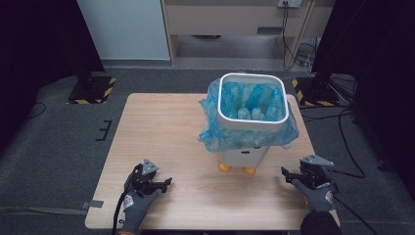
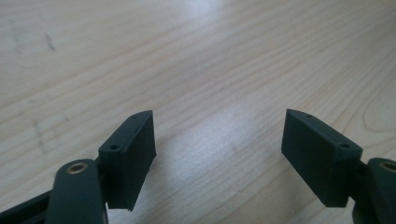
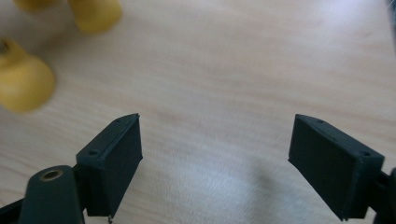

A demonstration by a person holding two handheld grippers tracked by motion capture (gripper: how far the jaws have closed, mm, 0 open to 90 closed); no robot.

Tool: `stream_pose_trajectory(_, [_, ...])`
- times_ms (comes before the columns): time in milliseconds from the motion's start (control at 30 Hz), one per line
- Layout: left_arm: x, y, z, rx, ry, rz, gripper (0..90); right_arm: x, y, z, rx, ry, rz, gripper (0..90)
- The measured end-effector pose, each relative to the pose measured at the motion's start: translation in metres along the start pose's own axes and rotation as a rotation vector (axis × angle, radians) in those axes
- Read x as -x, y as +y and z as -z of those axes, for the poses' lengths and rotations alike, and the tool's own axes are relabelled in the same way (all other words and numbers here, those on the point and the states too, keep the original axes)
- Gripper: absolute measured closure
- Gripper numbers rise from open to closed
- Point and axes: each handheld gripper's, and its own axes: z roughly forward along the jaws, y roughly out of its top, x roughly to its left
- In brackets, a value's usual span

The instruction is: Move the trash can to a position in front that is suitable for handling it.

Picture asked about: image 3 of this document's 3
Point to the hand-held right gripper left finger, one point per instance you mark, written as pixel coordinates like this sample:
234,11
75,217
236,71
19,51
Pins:
109,168

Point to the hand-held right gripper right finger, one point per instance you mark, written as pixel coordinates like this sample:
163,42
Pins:
330,168

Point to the cream trash bin with face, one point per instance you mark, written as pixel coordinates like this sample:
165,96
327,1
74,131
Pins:
25,81

